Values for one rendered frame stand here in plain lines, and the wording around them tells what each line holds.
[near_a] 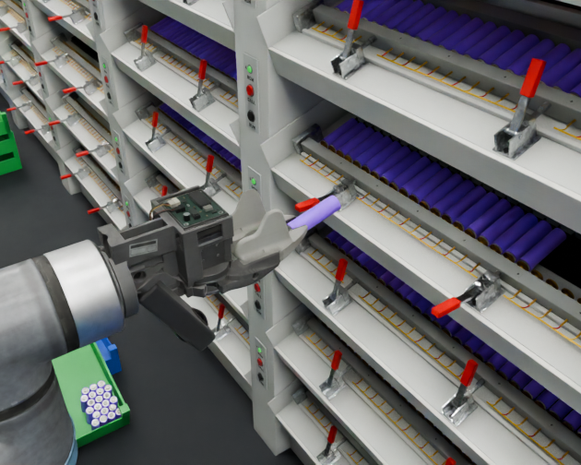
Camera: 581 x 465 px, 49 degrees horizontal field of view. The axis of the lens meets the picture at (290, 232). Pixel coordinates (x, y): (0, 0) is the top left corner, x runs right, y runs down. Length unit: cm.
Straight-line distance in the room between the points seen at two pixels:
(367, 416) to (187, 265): 63
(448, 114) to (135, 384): 119
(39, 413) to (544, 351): 51
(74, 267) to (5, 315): 7
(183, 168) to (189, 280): 87
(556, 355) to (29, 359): 52
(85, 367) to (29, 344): 112
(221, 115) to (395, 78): 48
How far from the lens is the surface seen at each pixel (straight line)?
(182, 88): 136
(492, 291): 78
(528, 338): 76
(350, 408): 117
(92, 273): 58
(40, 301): 57
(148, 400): 167
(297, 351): 126
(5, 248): 232
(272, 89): 100
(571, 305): 76
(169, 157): 152
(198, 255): 60
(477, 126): 72
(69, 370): 169
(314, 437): 137
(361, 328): 102
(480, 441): 91
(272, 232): 65
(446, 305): 74
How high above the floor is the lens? 122
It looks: 34 degrees down
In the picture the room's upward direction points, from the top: straight up
